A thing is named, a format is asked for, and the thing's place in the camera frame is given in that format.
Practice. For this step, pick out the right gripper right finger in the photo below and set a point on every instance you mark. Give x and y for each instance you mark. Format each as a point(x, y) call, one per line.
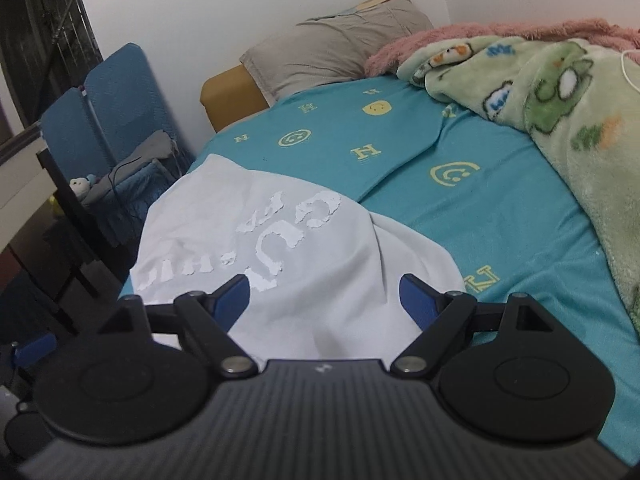
point(449, 321)

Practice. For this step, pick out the pink fluffy blanket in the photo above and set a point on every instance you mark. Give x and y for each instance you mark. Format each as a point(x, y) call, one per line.
point(595, 30)

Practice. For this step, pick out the white t-shirt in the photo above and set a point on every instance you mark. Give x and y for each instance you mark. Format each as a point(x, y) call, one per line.
point(324, 271)

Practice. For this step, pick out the green cartoon fleece blanket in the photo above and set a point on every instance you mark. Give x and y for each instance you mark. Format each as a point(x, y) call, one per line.
point(577, 102)

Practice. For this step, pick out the grey pillow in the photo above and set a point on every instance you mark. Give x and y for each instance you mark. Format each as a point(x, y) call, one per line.
point(328, 49)

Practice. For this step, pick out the dark window grille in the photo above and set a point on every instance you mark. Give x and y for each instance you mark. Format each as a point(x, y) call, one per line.
point(47, 48)

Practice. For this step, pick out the grey cloth on chair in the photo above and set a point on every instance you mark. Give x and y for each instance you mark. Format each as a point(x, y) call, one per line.
point(156, 147)

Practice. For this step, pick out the teal smiley bed sheet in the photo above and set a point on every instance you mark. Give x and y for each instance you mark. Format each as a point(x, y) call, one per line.
point(483, 191)

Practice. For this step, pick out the dark wooden desk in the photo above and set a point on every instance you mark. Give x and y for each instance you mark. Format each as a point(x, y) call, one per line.
point(45, 231)

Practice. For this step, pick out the yellow bed headboard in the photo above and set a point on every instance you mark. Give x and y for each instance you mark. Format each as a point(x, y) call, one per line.
point(231, 96)

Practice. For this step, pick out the small plush toy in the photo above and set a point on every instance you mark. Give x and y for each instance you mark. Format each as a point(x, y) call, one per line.
point(82, 186)

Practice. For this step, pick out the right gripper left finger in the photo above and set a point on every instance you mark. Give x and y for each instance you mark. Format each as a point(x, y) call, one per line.
point(201, 321)

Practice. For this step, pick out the blue folding chair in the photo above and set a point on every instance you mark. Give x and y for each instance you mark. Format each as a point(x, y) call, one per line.
point(89, 130)

